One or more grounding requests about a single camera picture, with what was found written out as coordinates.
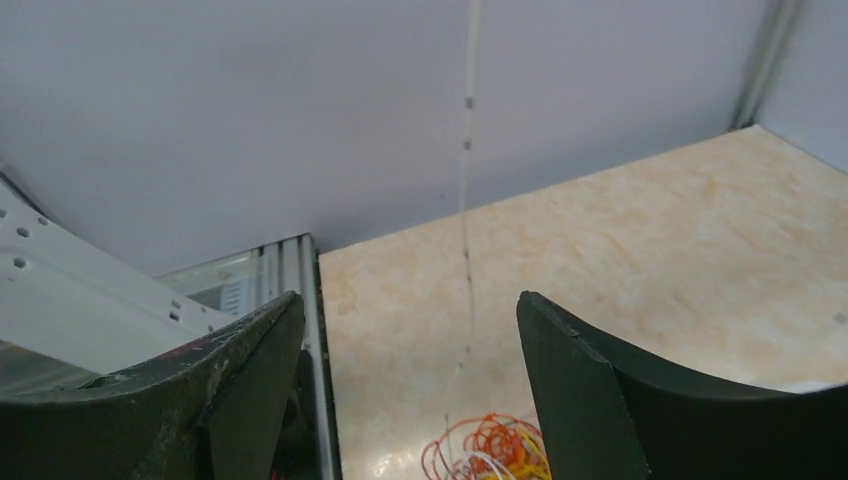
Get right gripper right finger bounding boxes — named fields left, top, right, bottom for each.
left=516, top=291, right=847, bottom=479

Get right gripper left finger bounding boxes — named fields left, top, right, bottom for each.
left=1, top=292, right=306, bottom=479

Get cable bundle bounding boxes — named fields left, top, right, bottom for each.
left=421, top=411, right=552, bottom=480

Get white cable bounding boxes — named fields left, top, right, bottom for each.
left=443, top=0, right=484, bottom=465

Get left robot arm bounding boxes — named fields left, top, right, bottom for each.
left=1, top=188, right=236, bottom=374

